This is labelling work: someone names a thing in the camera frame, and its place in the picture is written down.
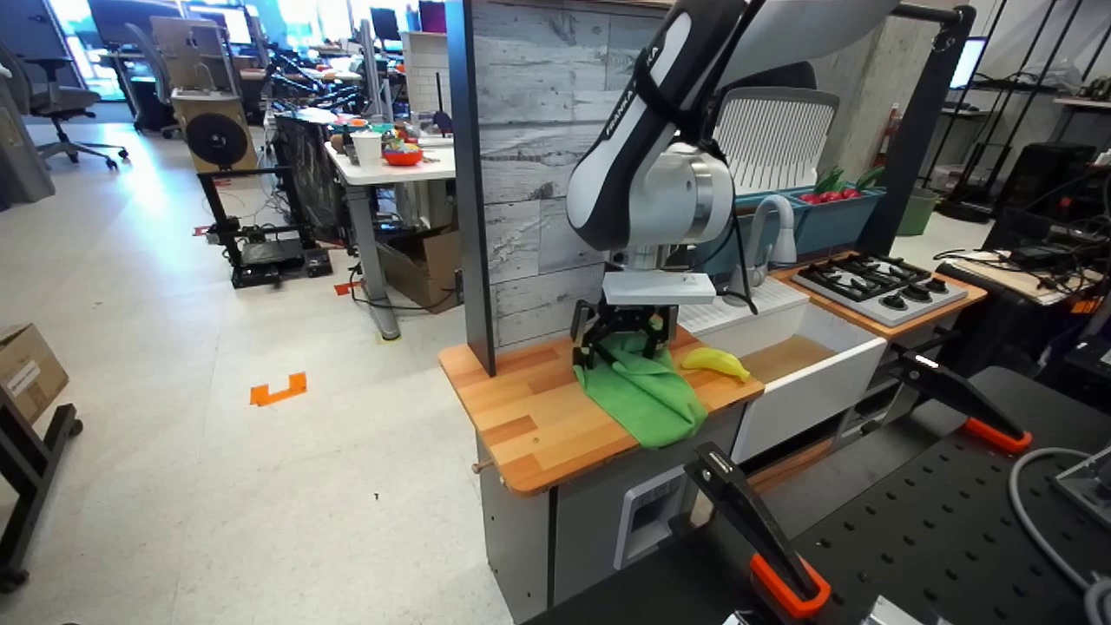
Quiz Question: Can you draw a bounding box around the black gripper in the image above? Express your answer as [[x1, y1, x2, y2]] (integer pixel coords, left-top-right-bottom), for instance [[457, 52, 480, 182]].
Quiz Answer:
[[569, 299, 678, 366]]

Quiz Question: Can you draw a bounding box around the white toy sink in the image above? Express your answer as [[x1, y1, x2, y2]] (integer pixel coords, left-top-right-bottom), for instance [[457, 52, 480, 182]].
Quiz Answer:
[[678, 277, 886, 462]]

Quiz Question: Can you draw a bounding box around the grey wood backsplash panel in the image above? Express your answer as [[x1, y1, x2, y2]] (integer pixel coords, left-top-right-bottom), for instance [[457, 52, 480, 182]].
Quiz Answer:
[[448, 0, 667, 371]]

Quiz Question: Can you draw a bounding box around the black office chair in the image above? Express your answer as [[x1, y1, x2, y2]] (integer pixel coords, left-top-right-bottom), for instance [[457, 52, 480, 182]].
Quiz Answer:
[[0, 0, 129, 168]]

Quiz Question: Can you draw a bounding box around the green towel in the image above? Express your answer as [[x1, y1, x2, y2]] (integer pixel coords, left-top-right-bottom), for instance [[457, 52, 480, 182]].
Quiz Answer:
[[571, 328, 709, 447]]

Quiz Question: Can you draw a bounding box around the grey toy faucet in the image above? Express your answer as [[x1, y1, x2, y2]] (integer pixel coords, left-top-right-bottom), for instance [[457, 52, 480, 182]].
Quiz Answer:
[[747, 193, 799, 284]]

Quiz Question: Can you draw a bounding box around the blue bin with vegetables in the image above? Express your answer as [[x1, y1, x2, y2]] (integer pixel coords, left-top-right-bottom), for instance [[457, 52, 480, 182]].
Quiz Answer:
[[737, 182, 886, 255]]

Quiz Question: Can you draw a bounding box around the orange black clamp left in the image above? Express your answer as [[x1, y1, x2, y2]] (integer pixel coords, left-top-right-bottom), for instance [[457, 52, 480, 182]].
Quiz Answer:
[[686, 445, 833, 622]]

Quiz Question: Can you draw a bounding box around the black perforated table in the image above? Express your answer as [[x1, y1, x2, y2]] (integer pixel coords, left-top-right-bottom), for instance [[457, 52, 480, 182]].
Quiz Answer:
[[526, 366, 1111, 625]]

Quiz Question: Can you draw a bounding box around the white office table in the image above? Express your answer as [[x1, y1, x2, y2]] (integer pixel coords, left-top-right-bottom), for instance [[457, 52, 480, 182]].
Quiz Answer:
[[326, 142, 453, 340]]

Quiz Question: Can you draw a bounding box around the orange black clamp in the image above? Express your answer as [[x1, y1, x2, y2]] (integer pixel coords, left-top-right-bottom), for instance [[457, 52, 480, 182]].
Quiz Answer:
[[896, 346, 1035, 453], [686, 445, 833, 622]]

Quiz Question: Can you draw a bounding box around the orange black clamp right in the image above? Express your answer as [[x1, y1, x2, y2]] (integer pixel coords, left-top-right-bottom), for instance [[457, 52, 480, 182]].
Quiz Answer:
[[896, 346, 1035, 453]]

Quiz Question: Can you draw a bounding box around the red bowl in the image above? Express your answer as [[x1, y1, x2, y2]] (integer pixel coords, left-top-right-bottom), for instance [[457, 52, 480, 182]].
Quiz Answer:
[[381, 142, 422, 165]]

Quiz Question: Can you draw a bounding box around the wooden toy kitchen counter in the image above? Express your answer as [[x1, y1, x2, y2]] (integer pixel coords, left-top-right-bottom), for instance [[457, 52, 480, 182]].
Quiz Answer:
[[436, 327, 766, 498]]

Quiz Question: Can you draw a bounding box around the yellow banana toy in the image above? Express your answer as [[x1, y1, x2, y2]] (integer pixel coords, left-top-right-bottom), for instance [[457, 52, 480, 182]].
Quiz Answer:
[[680, 346, 754, 383]]

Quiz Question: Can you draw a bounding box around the grey cable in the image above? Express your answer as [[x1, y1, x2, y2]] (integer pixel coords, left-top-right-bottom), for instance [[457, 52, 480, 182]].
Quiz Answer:
[[1007, 445, 1111, 625]]

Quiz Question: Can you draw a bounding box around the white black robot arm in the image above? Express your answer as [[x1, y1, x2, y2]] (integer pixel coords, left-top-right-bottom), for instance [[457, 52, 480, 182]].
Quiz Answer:
[[565, 0, 898, 366]]

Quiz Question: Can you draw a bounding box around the toy stove top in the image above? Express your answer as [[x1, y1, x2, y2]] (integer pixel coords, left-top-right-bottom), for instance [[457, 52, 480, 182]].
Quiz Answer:
[[796, 252, 966, 327]]

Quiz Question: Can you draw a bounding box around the cardboard box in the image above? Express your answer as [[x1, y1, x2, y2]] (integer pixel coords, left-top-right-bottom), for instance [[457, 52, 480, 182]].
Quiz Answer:
[[0, 322, 68, 423]]

